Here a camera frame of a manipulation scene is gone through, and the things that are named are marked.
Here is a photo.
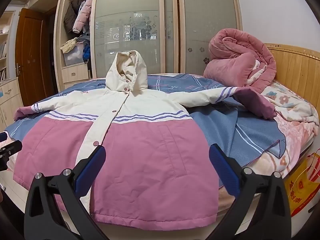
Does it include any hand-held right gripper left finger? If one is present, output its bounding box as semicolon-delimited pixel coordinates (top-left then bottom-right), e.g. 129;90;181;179
24;145;108;240

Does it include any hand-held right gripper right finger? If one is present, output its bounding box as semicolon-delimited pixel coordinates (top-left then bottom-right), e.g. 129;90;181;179
209;143;292;240

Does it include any pink and white hooded jacket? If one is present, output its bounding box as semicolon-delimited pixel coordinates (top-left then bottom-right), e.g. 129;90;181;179
14;50;278;224

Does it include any beige low cabinet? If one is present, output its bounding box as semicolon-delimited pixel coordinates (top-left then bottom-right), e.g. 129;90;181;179
0;77;24;132

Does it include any blue striped bed sheet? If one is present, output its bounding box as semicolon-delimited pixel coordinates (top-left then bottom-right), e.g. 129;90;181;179
5;74;287;167

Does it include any red and yellow bag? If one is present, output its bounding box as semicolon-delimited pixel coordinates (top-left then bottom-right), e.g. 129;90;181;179
284;147;320;217

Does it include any beige bookshelf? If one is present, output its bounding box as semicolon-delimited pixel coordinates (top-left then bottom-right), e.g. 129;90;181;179
0;11;15;83

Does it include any brown wooden door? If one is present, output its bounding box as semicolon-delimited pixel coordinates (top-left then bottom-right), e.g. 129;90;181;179
15;8;55;107

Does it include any beige wardrobe drawer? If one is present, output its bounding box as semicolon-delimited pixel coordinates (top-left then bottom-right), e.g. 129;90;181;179
61;65;92;83

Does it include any floral bed sheet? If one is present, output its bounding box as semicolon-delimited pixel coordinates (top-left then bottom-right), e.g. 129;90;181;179
217;79;320;180

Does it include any translucent storage box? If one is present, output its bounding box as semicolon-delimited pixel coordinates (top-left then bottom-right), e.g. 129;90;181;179
62;45;87;67

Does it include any beige wardrobe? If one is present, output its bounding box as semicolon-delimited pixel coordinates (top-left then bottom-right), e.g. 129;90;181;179
54;0;244;90

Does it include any pink quilt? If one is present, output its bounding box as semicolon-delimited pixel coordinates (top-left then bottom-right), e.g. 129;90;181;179
203;29;277;94

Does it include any cream crumpled cloth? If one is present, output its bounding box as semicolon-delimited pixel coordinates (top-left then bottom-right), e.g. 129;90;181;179
61;37;79;53

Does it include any blue cloth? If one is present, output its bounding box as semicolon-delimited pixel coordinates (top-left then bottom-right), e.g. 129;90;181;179
82;45;91;63

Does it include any wooden bed headboard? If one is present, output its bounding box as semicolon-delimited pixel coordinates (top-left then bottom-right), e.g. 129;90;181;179
264;43;320;110

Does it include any dark brown hanging coat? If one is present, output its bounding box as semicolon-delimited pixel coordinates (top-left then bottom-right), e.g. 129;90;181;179
63;1;82;34

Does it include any pink puffy hanging jacket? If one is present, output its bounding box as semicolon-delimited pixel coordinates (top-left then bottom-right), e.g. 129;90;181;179
72;0;93;33

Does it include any frosted floral sliding door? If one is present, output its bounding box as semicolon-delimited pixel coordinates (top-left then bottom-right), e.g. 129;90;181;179
90;0;179;79

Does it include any frosted plain sliding door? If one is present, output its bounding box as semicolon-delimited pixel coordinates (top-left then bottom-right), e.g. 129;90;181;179
176;0;243;75

